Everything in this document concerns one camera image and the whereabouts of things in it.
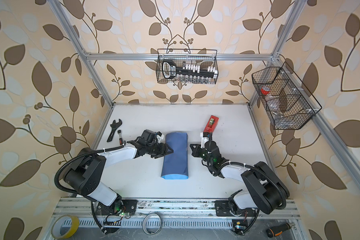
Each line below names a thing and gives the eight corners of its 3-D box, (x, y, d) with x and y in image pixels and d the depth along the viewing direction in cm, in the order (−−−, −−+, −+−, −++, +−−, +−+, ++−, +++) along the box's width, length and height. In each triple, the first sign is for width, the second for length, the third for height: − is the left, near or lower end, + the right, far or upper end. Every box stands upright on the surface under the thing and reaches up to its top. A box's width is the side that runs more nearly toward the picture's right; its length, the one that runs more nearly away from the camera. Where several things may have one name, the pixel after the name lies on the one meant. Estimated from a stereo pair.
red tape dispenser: (202, 133, 104) (203, 127, 100) (210, 120, 112) (211, 114, 107) (211, 136, 103) (212, 131, 98) (217, 123, 110) (219, 117, 105)
